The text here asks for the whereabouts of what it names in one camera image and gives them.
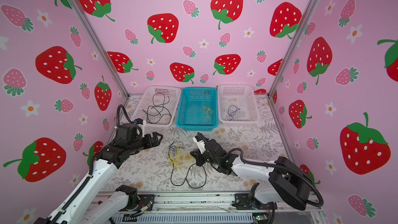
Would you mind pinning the right white plastic basket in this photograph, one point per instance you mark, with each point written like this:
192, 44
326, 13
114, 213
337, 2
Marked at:
237, 106

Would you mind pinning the left white plastic basket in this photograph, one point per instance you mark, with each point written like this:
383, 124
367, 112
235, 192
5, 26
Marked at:
158, 106

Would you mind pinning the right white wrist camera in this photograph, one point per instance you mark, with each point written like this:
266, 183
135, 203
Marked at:
202, 147

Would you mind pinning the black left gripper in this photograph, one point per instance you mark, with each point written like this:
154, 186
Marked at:
147, 138

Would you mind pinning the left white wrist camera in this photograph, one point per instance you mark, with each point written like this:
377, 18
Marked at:
140, 127

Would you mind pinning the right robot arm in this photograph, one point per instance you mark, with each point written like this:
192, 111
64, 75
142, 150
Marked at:
288, 183

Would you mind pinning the teal plastic basket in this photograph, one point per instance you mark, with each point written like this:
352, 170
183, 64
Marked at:
198, 109

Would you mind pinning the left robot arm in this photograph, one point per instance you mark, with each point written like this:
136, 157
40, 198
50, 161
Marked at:
74, 209

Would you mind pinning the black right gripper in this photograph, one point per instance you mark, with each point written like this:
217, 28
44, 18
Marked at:
197, 156

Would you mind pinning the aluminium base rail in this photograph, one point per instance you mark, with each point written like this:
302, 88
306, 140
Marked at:
198, 208

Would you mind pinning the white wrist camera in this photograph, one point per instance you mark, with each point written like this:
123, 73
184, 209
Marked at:
202, 147
140, 127

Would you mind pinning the white plastic basket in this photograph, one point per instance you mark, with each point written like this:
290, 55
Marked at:
237, 106
158, 106

